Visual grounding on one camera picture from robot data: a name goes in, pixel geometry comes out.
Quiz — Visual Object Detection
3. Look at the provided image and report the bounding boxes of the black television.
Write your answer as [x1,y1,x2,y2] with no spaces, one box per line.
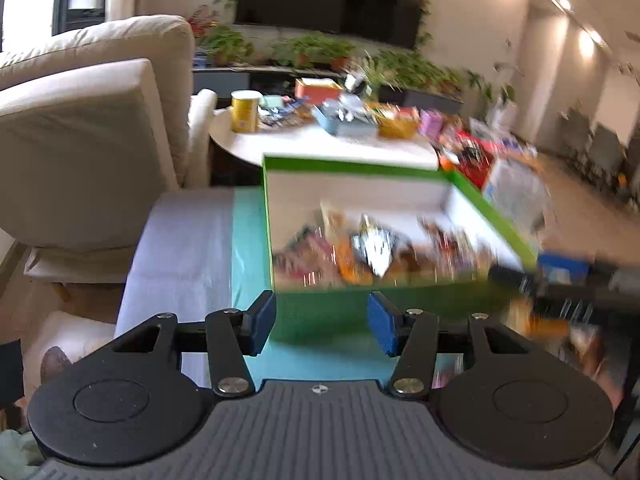
[234,0,433,51]

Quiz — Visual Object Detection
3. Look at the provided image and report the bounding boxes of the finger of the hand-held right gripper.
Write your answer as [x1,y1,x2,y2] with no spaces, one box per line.
[487,266,640,318]
[537,252,640,286]

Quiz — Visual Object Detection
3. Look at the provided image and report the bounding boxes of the wide bushy potted plant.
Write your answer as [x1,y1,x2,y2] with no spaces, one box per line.
[272,32,357,72]

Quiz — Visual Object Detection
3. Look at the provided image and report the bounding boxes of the grey-blue cloth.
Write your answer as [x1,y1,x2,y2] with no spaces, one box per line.
[115,190,242,391]

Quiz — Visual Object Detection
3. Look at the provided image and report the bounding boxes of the leafy green potted plant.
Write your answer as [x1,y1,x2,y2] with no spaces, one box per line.
[204,25,252,67]

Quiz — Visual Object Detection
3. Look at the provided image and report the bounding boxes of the white patterned floor cushion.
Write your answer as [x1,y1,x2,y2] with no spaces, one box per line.
[22,310,118,402]

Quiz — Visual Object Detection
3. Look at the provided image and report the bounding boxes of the green cardboard box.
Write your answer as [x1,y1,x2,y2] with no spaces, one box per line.
[262,155,541,346]

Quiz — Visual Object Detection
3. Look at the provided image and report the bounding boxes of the pink box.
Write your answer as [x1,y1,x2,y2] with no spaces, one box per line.
[419,109,447,137]

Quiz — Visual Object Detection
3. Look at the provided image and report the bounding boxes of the yellow can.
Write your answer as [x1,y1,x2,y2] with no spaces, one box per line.
[230,90,263,134]

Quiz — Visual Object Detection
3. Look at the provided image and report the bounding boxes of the brown snack packet orange edge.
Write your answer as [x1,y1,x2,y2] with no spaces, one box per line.
[515,300,626,391]

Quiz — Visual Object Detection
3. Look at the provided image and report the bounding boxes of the tall broad-leaf potted plant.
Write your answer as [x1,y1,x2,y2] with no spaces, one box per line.
[467,62,517,107]

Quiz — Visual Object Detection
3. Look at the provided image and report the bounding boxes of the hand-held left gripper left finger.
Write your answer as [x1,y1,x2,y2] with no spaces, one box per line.
[111,290,277,399]

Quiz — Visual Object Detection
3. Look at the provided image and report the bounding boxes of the clear plastic container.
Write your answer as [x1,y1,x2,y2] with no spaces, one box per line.
[482,157,549,222]

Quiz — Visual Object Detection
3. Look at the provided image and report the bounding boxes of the round white side table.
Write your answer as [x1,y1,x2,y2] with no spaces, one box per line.
[207,105,441,171]

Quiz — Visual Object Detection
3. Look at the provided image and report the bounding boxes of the orange-red box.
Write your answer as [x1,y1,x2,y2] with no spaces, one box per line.
[294,78,343,106]

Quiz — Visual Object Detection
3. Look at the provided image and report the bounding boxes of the beige armchair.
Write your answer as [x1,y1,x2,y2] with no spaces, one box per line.
[0,15,218,306]

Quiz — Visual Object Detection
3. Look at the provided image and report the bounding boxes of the grey dining chairs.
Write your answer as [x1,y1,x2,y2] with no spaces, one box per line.
[557,105,640,207]

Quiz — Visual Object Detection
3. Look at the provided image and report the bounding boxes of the light green cloth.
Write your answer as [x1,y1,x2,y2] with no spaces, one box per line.
[0,430,42,467]

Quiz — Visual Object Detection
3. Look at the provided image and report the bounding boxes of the spider plant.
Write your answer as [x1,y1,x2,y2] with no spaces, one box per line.
[360,50,397,101]

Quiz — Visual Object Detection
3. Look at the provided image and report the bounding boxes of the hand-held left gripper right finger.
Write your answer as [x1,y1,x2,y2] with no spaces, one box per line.
[366,291,531,400]

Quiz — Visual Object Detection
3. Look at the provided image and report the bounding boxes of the yellow basket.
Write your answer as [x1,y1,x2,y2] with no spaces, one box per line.
[375,110,419,139]

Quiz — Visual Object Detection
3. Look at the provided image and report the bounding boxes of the green potted plant row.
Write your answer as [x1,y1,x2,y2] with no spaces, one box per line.
[385,50,467,93]

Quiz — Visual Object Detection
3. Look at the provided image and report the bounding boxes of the blue-grey basket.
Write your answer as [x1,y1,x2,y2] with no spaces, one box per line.
[312,102,379,137]

